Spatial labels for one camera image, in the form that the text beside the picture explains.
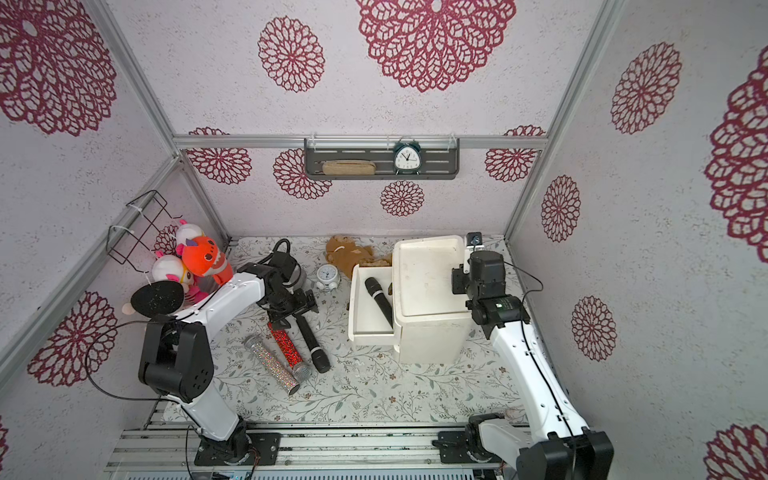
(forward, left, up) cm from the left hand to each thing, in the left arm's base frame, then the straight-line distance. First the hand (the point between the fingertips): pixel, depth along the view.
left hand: (307, 317), depth 89 cm
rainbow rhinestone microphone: (-18, +3, -5) cm, 19 cm away
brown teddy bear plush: (+26, -8, 0) cm, 27 cm away
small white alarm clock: (+19, -3, -5) cm, 19 cm away
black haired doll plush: (-3, +35, +14) cm, 38 cm away
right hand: (+6, -44, +19) cm, 48 cm away
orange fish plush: (+14, +31, +12) cm, 36 cm away
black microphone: (+8, -20, +2) cm, 22 cm away
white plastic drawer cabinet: (-10, -35, +16) cm, 39 cm away
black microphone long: (-10, -4, -5) cm, 12 cm away
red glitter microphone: (-14, 0, -5) cm, 15 cm away
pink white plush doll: (+10, +39, +11) cm, 42 cm away
